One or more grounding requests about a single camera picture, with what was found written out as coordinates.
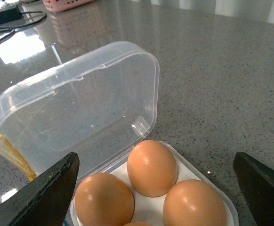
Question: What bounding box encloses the pink plastic basket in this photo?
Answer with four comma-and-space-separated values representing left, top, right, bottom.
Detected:
42, 0, 95, 13

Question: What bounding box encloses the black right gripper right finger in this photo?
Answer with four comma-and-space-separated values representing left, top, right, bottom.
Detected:
233, 152, 274, 226

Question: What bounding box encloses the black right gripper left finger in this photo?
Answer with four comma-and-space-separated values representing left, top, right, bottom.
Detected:
0, 152, 80, 226

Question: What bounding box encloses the yellow blue string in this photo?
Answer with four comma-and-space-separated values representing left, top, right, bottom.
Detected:
0, 134, 37, 182

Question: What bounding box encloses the black power adapter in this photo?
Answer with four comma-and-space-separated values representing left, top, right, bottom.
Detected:
0, 5, 23, 25

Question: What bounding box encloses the brown egg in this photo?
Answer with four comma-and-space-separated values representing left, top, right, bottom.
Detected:
127, 140, 178, 197
124, 221, 153, 226
163, 179, 227, 226
74, 173, 135, 226

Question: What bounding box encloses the clear plastic egg box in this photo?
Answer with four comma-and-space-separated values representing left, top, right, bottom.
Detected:
0, 41, 239, 226

